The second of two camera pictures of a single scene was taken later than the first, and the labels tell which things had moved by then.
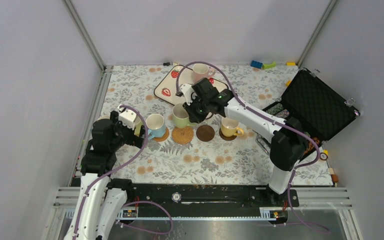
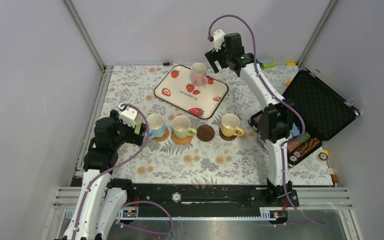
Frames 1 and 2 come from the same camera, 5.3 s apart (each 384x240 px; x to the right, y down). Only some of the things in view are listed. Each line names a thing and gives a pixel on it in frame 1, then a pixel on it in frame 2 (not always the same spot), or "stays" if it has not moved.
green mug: (181, 117) → (181, 127)
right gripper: (193, 117) → (212, 56)
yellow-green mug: (137, 123) stays
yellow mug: (229, 127) stays
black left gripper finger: (137, 141) stays
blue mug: (156, 125) stays
